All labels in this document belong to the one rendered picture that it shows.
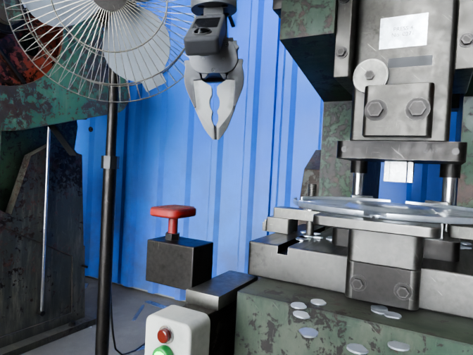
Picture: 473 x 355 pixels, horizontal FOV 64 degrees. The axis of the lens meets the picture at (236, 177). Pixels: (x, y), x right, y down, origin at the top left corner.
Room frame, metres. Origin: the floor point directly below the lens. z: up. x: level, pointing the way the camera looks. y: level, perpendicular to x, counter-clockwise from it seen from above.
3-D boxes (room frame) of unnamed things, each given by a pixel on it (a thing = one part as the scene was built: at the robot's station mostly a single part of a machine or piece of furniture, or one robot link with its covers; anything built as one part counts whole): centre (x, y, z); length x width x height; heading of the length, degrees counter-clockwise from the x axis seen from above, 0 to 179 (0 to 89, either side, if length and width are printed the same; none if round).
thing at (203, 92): (0.60, 0.05, 0.92); 0.06 x 0.03 x 0.09; 178
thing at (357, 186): (0.78, -0.25, 0.81); 0.02 x 0.02 x 0.14
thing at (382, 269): (0.53, -0.21, 0.72); 0.25 x 0.14 x 0.14; 152
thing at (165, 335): (0.49, 0.08, 0.61); 0.02 x 0.01 x 0.02; 62
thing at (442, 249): (0.69, -0.30, 0.72); 0.20 x 0.16 x 0.03; 62
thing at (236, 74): (0.58, 0.02, 0.97); 0.05 x 0.02 x 0.09; 88
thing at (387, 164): (0.68, -0.29, 0.84); 0.05 x 0.03 x 0.04; 62
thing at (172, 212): (0.64, 0.10, 0.72); 0.07 x 0.06 x 0.08; 152
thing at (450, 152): (0.69, -0.30, 0.86); 0.20 x 0.16 x 0.05; 62
